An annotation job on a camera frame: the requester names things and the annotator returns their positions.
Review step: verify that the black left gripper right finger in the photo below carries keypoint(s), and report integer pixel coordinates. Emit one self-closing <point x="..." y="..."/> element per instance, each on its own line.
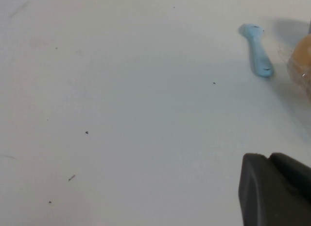
<point x="296" y="175"/>

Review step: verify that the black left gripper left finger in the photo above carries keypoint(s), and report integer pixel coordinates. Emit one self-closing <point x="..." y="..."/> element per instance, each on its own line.
<point x="262" y="194"/>

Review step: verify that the clear plastic egg tray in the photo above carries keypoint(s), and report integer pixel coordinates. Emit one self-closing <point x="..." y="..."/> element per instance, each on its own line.
<point x="289" y="70"/>

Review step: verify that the orange plastic egg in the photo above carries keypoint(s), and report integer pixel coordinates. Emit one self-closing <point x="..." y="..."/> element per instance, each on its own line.
<point x="303" y="48"/>

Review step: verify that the light blue plastic fork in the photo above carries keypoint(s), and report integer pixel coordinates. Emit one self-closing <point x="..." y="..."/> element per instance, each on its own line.
<point x="257" y="53"/>

